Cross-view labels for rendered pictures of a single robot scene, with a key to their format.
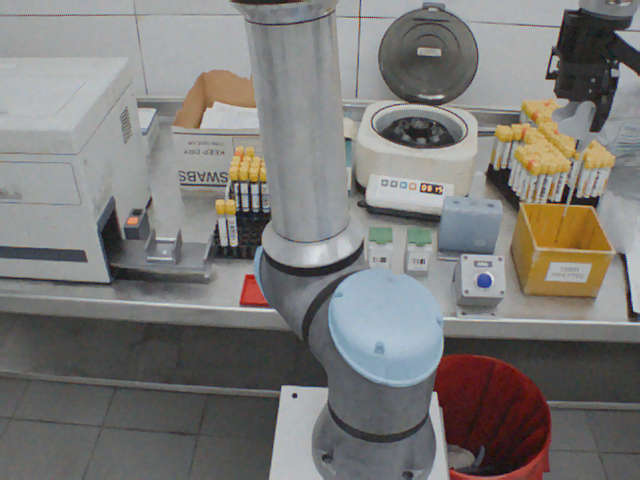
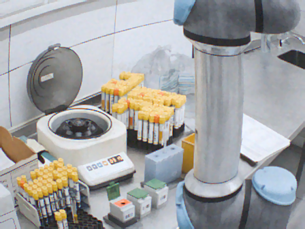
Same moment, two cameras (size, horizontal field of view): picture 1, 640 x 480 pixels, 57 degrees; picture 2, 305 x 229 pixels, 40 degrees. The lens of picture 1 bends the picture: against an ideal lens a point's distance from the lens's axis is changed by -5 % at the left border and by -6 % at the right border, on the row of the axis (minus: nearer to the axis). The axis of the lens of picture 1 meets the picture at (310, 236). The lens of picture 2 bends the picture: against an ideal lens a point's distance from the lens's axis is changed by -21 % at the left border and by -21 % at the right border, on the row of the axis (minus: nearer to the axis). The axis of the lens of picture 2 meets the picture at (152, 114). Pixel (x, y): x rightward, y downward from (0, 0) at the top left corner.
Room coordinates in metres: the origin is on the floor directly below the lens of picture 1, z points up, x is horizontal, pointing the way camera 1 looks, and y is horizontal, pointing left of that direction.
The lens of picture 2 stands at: (0.21, 0.69, 1.61)
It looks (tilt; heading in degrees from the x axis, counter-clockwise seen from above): 25 degrees down; 306
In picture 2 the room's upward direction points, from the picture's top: 3 degrees clockwise
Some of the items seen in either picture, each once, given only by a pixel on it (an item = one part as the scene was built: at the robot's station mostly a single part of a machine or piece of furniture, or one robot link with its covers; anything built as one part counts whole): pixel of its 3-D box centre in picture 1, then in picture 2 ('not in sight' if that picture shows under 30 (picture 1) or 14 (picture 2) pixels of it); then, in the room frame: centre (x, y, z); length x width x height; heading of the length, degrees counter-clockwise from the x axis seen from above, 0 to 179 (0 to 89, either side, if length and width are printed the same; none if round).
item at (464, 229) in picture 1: (468, 227); (163, 168); (0.86, -0.28, 0.92); 0.10 x 0.07 x 0.10; 82
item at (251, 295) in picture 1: (262, 290); not in sight; (0.75, 0.08, 0.88); 0.07 x 0.07 x 0.01; 87
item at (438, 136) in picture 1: (418, 137); (78, 132); (1.12, -0.22, 0.97); 0.15 x 0.15 x 0.07
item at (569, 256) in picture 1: (558, 249); (212, 155); (0.80, -0.43, 0.93); 0.13 x 0.13 x 0.10; 86
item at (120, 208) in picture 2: not in sight; (122, 212); (0.81, -0.04, 0.92); 0.05 x 0.04 x 0.06; 174
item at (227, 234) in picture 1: (259, 218); (67, 216); (0.88, 0.09, 0.93); 0.17 x 0.09 x 0.11; 87
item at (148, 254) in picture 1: (151, 249); not in sight; (0.80, 0.27, 0.92); 0.21 x 0.07 x 0.05; 87
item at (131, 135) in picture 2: (522, 186); (141, 138); (1.06, -0.44, 0.89); 0.17 x 0.09 x 0.02; 14
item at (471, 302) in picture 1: (477, 273); not in sight; (0.75, -0.27, 0.92); 0.13 x 0.07 x 0.08; 177
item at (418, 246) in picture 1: (417, 251); (155, 193); (0.82, -0.18, 0.91); 0.05 x 0.04 x 0.07; 177
